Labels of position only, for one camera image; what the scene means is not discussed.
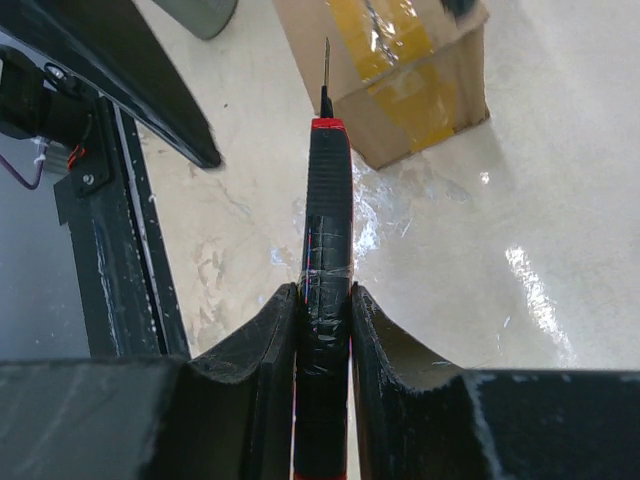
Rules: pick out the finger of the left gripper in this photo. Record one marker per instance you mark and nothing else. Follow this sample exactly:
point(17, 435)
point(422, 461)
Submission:
point(109, 45)

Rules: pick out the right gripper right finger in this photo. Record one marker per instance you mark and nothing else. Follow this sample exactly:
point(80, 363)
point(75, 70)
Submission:
point(407, 399)

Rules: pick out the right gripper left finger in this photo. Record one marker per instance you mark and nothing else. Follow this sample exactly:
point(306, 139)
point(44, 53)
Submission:
point(246, 381)

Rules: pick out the red black utility knife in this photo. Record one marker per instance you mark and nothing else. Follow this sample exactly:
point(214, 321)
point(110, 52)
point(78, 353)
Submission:
point(324, 302)

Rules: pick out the brown cardboard express box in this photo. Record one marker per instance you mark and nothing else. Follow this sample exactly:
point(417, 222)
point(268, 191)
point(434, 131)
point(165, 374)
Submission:
point(403, 75)

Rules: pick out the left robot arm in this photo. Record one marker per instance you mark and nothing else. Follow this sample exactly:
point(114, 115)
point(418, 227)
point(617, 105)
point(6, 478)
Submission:
point(29, 109)

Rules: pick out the grey cylindrical bottle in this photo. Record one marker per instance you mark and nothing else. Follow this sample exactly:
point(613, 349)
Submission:
point(205, 19)

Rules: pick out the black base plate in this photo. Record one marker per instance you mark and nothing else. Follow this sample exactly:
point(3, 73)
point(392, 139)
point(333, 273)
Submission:
point(128, 296)

